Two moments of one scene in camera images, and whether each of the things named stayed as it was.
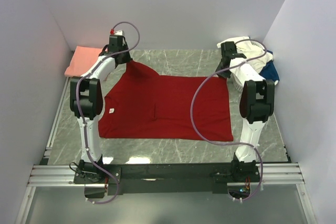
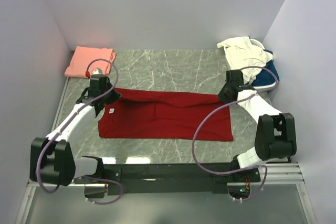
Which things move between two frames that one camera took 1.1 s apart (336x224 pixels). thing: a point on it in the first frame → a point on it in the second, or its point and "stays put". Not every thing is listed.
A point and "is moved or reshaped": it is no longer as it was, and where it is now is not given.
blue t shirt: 269,72 stays put
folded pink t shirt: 82,60 stays put
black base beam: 193,177 stays put
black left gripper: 127,59 → 115,95
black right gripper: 222,74 → 221,95
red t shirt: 140,104 is moved or reshaped
